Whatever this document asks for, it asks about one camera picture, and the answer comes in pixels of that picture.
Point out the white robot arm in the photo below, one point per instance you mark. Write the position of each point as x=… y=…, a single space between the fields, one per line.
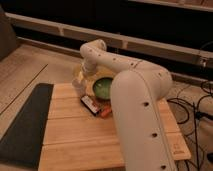
x=134 y=93

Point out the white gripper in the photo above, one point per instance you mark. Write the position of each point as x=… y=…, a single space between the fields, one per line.
x=81 y=76

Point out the black floor mat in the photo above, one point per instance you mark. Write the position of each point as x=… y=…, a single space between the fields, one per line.
x=22 y=143

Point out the grey furniture corner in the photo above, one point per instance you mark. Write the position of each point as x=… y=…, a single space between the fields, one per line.
x=8 y=39

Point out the orange marker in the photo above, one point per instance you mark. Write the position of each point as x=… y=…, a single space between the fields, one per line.
x=106 y=111

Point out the green ceramic cup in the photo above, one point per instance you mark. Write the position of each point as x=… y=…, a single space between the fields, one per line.
x=101 y=88

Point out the white shelf rail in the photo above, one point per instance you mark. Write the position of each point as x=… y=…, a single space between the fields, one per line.
x=138 y=45

